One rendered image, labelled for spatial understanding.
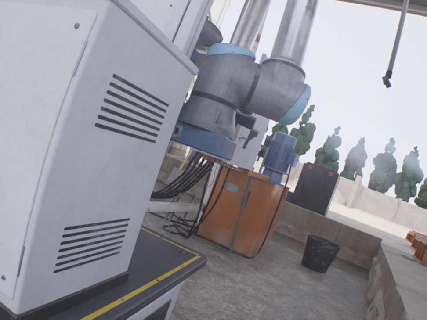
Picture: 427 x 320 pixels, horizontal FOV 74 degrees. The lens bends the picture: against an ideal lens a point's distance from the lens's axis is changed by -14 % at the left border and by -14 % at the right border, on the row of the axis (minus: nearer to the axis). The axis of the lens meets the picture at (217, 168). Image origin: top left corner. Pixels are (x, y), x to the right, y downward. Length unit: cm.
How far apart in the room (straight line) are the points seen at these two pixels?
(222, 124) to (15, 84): 58
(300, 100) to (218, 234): 181
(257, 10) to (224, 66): 40
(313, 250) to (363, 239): 132
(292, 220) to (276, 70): 336
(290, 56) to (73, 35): 72
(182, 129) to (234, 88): 19
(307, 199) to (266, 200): 196
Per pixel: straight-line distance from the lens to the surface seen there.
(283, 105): 97
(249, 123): 148
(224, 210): 259
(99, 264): 66
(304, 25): 112
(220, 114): 92
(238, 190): 255
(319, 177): 440
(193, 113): 91
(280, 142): 273
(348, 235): 413
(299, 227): 420
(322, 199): 438
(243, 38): 128
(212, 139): 89
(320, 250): 290
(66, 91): 45
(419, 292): 202
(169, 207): 223
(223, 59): 95
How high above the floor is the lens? 67
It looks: 2 degrees down
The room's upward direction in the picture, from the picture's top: 20 degrees clockwise
